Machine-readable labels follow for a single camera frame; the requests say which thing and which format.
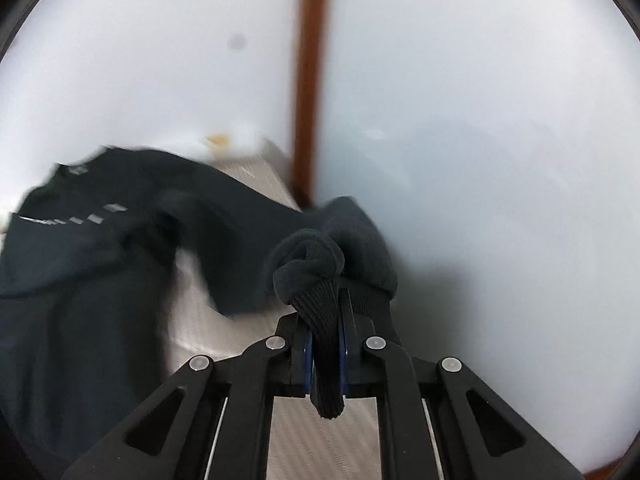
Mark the striped bed cover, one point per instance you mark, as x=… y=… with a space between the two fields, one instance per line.
x=300 y=440

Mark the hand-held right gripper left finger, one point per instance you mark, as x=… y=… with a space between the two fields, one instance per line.
x=307 y=360

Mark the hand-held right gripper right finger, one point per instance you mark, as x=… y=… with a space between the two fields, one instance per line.
x=343 y=360

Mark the black sweatshirt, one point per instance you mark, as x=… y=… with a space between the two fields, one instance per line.
x=90 y=260

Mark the brown wooden door frame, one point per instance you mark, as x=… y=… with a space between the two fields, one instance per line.
x=310 y=85

